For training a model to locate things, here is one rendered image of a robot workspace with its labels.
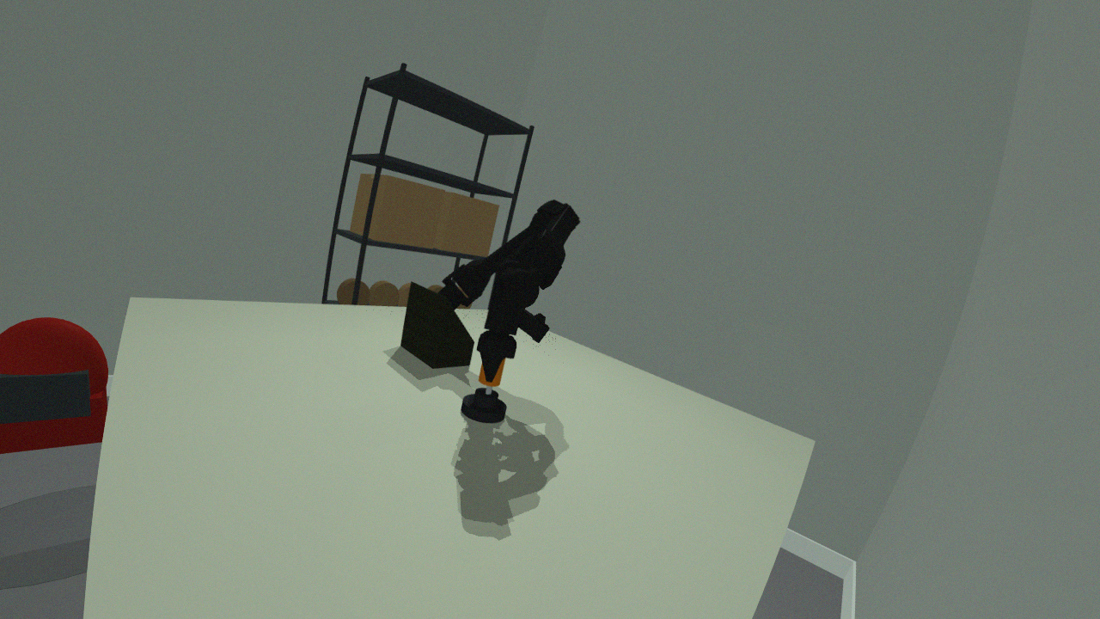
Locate black round pedestal with silver shaft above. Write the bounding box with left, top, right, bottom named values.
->
left=461, top=386, right=507, bottom=423

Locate orange knob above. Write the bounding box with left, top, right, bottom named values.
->
left=479, top=360, right=505, bottom=387

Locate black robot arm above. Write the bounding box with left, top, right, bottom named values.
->
left=439, top=200, right=580, bottom=343

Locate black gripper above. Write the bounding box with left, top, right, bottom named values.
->
left=476, top=292, right=523, bottom=383

